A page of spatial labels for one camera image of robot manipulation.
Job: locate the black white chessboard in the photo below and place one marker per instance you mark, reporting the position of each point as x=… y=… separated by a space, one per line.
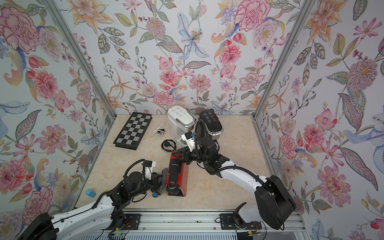
x=133 y=131

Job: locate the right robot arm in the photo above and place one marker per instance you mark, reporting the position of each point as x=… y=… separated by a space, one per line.
x=274 y=204

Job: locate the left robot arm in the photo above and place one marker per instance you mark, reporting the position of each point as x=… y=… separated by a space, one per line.
x=106 y=212

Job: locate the black coffee machine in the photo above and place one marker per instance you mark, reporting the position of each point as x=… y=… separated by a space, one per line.
x=208 y=125

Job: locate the blue cylinder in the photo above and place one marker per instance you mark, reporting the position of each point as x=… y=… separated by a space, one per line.
x=90 y=193

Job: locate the grey cleaning cloth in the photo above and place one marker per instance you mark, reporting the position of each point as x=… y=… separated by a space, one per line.
x=162 y=188

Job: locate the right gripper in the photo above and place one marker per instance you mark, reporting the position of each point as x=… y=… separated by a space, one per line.
x=188 y=155

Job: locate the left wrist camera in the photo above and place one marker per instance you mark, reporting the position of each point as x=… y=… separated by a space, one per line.
x=149 y=166

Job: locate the red coffee machine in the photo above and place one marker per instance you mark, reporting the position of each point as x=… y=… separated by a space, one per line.
x=177 y=178

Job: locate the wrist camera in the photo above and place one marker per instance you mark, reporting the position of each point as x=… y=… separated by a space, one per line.
x=149 y=166
x=189 y=138

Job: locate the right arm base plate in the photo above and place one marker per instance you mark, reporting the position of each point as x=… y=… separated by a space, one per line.
x=233 y=222

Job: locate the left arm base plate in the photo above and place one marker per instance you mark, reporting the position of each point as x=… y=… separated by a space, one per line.
x=128 y=222

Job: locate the white coffee machine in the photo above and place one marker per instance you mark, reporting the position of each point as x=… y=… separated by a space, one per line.
x=180 y=122

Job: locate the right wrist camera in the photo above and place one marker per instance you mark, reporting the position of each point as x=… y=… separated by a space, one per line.
x=189 y=138

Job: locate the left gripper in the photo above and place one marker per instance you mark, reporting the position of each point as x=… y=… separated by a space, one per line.
x=155 y=182

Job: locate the aluminium rail frame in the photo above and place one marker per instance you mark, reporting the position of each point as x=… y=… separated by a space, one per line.
x=179 y=225

